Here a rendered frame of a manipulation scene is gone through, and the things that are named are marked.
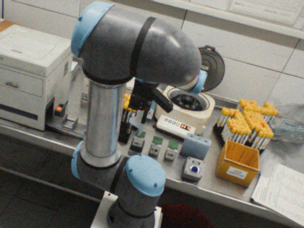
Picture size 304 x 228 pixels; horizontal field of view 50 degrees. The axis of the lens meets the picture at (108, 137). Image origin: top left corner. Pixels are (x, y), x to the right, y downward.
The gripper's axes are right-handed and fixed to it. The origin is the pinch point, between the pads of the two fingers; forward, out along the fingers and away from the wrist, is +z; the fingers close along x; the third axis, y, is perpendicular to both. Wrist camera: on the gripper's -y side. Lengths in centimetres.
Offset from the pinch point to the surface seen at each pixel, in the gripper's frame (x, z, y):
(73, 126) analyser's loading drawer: 4.8, 6.1, 26.5
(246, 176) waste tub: 4.0, 6.6, -43.4
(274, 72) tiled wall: -55, -13, -54
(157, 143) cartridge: 1.3, 5.2, -7.3
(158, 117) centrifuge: -22.6, 8.9, -5.7
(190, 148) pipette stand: -3.0, 6.1, -20.9
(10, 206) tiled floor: -16, 99, 67
